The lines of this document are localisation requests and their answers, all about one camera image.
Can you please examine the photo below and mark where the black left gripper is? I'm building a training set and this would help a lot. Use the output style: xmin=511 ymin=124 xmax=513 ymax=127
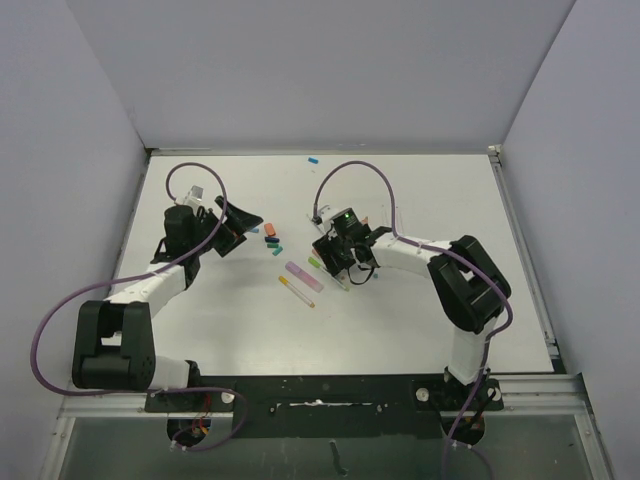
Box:
xmin=189 ymin=197 xmax=262 ymax=256

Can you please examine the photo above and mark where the orange highlighter cap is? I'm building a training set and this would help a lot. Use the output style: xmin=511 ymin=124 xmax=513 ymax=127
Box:
xmin=264 ymin=223 xmax=276 ymax=238

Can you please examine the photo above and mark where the teal green cap pen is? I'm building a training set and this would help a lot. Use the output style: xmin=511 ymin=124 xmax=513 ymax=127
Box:
xmin=306 ymin=214 xmax=325 ymax=236

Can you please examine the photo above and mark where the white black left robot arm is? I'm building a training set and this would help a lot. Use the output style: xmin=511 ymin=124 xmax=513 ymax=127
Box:
xmin=72 ymin=196 xmax=263 ymax=411

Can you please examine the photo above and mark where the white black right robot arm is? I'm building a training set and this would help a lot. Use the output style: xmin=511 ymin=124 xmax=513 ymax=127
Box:
xmin=311 ymin=206 xmax=511 ymax=409

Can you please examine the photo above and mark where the yellow cap pen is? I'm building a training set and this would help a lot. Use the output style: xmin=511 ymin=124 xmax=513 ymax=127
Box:
xmin=278 ymin=276 xmax=315 ymax=308

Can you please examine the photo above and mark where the purple highlighter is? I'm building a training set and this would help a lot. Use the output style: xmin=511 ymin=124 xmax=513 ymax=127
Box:
xmin=285 ymin=261 xmax=324 ymax=293

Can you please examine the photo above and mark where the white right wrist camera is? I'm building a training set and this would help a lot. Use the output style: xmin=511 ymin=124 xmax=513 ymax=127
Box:
xmin=313 ymin=205 xmax=339 ymax=234

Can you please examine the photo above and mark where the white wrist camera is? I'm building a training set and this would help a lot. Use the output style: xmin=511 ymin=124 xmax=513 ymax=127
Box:
xmin=175 ymin=185 xmax=204 ymax=209
xmin=313 ymin=205 xmax=339 ymax=234

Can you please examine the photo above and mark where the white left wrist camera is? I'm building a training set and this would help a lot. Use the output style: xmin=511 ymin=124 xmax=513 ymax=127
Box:
xmin=175 ymin=185 xmax=204 ymax=209

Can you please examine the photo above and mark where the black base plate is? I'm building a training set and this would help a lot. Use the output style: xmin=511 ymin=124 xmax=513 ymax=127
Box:
xmin=144 ymin=374 xmax=504 ymax=447

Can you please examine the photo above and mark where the aluminium right rail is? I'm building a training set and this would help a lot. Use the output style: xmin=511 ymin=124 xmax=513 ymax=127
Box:
xmin=487 ymin=144 xmax=567 ymax=374

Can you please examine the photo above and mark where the aluminium rail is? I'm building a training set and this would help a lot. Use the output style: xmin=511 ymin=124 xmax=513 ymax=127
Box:
xmin=487 ymin=144 xmax=567 ymax=374
xmin=41 ymin=374 xmax=614 ymax=479

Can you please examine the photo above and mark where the aluminium front rail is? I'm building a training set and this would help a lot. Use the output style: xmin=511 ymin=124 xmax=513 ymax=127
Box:
xmin=41 ymin=374 xmax=614 ymax=479

